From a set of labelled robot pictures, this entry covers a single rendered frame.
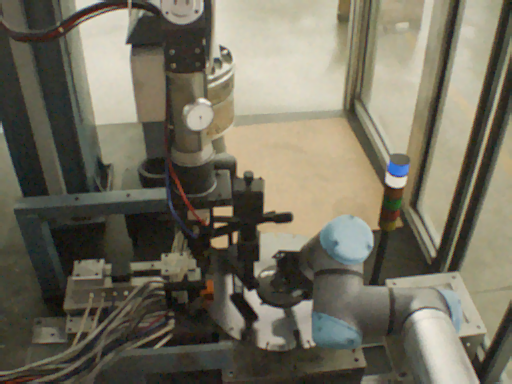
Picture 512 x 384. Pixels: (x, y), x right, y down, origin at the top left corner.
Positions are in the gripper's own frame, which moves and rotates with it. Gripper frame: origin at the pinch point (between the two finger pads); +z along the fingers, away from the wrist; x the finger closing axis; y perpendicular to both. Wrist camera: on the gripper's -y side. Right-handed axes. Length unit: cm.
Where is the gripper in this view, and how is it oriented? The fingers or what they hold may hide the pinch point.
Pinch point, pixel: (294, 286)
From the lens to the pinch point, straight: 117.3
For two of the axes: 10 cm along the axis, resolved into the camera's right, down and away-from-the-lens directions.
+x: 0.0, 9.3, -3.8
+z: -2.3, 3.7, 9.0
